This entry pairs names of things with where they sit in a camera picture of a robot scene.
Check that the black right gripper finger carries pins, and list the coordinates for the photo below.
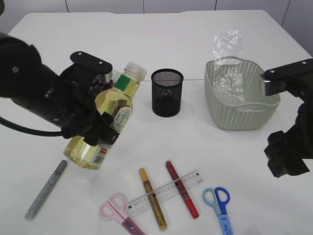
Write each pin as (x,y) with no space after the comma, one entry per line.
(285,153)

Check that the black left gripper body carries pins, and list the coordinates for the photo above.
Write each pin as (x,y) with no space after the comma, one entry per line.
(75,100)

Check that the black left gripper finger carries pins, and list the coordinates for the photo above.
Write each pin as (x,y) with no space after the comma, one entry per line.
(101,131)

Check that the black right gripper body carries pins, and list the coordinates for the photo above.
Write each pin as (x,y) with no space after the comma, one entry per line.
(302,131)

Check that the purple artificial grape bunch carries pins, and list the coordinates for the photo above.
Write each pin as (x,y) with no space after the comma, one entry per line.
(99,86)

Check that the yellow oil bottle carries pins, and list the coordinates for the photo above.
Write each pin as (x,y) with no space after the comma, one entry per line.
(117,102)

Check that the blue scissors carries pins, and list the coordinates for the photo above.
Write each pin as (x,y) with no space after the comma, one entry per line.
(219,207)

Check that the clear crinkled plastic sheet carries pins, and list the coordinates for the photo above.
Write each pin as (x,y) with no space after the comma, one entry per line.
(228,78)

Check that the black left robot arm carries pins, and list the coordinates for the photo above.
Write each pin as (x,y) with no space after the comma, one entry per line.
(26,80)

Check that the frosted wavy glass plate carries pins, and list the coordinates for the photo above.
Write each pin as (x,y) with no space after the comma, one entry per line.
(114,75)

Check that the red glitter pen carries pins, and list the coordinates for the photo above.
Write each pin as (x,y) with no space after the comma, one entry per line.
(182,190)

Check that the gold glitter pen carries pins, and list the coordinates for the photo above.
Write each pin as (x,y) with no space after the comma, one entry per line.
(153,200)

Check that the clear plastic ruler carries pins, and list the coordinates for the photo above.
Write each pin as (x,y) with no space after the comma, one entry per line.
(163,193)

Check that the grey-green woven plastic basket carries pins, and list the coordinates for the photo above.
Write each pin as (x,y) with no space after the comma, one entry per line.
(257,108)

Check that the silver glitter pen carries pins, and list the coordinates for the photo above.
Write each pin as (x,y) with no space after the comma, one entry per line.
(45,192)

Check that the black mesh pen holder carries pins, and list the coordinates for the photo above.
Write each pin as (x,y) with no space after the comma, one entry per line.
(166,92)

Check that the pink scissors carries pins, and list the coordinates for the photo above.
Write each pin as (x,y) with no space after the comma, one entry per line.
(115,209)

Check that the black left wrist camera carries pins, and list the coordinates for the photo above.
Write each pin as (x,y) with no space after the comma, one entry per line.
(88,61)

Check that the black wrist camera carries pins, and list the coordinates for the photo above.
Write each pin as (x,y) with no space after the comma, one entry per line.
(286,78)
(88,61)

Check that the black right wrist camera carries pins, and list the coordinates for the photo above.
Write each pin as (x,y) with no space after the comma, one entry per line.
(286,78)

